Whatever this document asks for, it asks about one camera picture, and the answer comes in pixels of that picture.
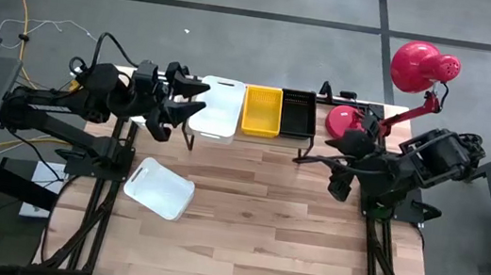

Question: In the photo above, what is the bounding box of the yellow plastic slotted basket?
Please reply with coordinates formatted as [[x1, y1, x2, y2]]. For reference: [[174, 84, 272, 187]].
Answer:
[[239, 84, 286, 141]]

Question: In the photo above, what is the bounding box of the black triangular bracket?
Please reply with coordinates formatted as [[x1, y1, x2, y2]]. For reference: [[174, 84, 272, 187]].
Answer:
[[318, 79, 336, 105]]

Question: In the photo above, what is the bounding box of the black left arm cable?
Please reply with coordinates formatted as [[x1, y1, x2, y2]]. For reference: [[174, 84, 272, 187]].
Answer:
[[66, 27, 145, 94]]

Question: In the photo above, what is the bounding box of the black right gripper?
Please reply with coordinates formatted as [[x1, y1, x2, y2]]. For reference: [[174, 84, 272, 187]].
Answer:
[[317, 108, 385, 205]]

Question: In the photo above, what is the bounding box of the red desk lamp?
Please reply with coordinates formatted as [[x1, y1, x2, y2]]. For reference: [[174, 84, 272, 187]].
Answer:
[[322, 29, 466, 156]]

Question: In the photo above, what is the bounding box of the white plastic storage bin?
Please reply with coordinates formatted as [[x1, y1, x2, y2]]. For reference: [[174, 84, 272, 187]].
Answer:
[[120, 154, 200, 224], [185, 72, 249, 147]]

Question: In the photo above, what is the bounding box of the yellow floor cable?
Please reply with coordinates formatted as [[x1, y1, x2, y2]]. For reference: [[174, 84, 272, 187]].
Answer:
[[0, 0, 91, 161]]

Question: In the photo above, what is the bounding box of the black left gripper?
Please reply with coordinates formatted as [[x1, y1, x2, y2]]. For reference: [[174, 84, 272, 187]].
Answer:
[[127, 57, 214, 148]]

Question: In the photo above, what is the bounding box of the black support beam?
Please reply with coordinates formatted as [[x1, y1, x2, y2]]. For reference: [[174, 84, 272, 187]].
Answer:
[[0, 157, 63, 213]]

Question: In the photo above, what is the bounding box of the black plastic slotted basket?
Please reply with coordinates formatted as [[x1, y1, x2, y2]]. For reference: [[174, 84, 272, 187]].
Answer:
[[276, 88, 321, 142]]

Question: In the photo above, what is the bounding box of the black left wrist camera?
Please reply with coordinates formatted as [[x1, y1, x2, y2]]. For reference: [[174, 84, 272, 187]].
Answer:
[[132, 58, 162, 96]]

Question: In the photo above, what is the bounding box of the white paper sheet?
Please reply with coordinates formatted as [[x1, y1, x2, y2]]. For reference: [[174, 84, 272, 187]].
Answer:
[[19, 158, 71, 222]]

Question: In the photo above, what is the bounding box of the white floor cable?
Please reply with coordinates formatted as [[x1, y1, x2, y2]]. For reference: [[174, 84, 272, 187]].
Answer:
[[0, 9, 105, 62]]

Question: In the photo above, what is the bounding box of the wooden shelf black metal frame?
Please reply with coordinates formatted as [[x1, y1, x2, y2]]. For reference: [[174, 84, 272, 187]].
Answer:
[[175, 74, 322, 168]]

